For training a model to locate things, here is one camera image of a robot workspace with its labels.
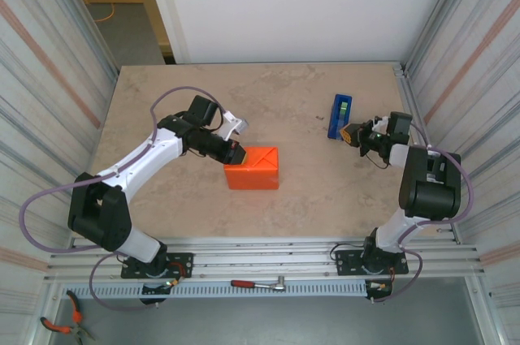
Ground aluminium side rail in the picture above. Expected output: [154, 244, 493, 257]
[392, 61, 462, 245]

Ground orange floor cable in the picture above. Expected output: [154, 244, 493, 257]
[93, 2, 115, 24]

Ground orange-handled pliers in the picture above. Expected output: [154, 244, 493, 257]
[39, 290, 97, 342]

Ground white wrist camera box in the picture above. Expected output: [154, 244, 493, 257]
[365, 115, 390, 135]
[218, 110, 249, 143]

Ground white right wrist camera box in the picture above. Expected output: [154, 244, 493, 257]
[365, 115, 390, 135]

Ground aluminium mounting rails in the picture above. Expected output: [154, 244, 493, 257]
[47, 237, 487, 282]

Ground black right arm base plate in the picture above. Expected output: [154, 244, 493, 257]
[334, 248, 410, 277]

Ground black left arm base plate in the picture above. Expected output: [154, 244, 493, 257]
[120, 252, 194, 280]

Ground blue tape dispenser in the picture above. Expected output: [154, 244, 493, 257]
[327, 93, 353, 141]

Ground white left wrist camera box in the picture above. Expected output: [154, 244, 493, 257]
[218, 110, 249, 143]

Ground grey slotted cable tray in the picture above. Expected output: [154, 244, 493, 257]
[60, 282, 369, 298]

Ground red-handled ratchet wrench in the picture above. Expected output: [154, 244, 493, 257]
[230, 275, 287, 291]

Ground orange wrapping paper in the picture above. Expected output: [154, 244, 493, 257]
[223, 145, 281, 192]

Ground white door frame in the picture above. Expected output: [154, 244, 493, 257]
[141, 0, 191, 65]

